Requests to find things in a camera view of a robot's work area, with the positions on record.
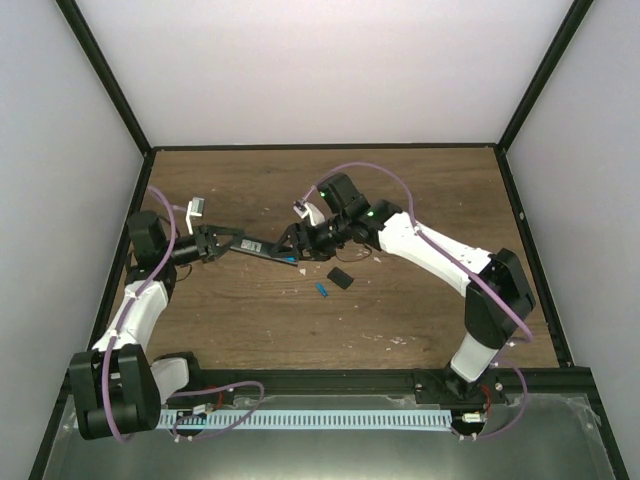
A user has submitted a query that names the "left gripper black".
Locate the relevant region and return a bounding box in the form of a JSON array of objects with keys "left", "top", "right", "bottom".
[{"left": 162, "top": 226, "right": 245, "bottom": 267}]

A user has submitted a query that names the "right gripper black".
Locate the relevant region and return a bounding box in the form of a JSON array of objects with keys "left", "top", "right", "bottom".
[{"left": 274, "top": 213, "right": 351, "bottom": 262}]

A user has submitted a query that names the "black remote control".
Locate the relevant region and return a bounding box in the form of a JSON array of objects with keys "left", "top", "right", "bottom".
[{"left": 230, "top": 236, "right": 298, "bottom": 266}]

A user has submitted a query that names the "black battery cover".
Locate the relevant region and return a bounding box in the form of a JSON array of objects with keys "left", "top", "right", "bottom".
[{"left": 327, "top": 267, "right": 354, "bottom": 290}]

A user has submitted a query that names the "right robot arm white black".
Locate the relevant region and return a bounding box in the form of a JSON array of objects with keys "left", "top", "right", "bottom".
[{"left": 269, "top": 173, "right": 535, "bottom": 403}]

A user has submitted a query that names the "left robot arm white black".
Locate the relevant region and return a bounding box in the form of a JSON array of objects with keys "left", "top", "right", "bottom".
[{"left": 68, "top": 210, "right": 244, "bottom": 440}]

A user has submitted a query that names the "metal front plate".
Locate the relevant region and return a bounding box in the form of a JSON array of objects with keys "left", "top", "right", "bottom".
[{"left": 44, "top": 394, "right": 626, "bottom": 479}]

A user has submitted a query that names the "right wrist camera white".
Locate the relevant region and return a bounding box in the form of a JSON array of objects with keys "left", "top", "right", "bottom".
[{"left": 293, "top": 199, "right": 325, "bottom": 227}]

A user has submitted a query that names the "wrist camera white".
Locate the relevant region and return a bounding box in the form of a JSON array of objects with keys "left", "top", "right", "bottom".
[
  {"left": 185, "top": 197, "right": 205, "bottom": 235},
  {"left": 293, "top": 199, "right": 325, "bottom": 227}
]

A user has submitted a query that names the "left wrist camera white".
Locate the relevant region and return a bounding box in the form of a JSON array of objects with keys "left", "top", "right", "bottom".
[{"left": 185, "top": 197, "right": 205, "bottom": 235}]

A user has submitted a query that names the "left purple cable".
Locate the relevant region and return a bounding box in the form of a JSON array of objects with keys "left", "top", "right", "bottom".
[{"left": 102, "top": 185, "right": 265, "bottom": 445}]

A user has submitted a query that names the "purple cable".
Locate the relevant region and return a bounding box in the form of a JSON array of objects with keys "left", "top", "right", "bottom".
[
  {"left": 102, "top": 185, "right": 265, "bottom": 445},
  {"left": 299, "top": 160, "right": 535, "bottom": 441}
]

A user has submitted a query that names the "light blue slotted cable duct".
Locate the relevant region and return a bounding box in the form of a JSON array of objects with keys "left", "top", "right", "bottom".
[{"left": 156, "top": 410, "right": 452, "bottom": 432}]

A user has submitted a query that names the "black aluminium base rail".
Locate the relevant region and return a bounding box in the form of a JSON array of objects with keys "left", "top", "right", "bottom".
[{"left": 188, "top": 367, "right": 597, "bottom": 407}]

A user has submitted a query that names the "black frame post left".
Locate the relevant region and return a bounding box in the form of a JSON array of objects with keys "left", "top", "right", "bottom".
[{"left": 55, "top": 0, "right": 152, "bottom": 157}]

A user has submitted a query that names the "black frame post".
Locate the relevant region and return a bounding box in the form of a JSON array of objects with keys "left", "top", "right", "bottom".
[
  {"left": 497, "top": 0, "right": 594, "bottom": 151},
  {"left": 55, "top": 0, "right": 152, "bottom": 157}
]

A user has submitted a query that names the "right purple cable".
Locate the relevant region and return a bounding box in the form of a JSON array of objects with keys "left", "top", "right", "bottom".
[{"left": 299, "top": 160, "right": 535, "bottom": 441}]

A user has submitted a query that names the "black frame post right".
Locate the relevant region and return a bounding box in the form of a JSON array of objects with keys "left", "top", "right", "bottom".
[{"left": 497, "top": 0, "right": 594, "bottom": 151}]

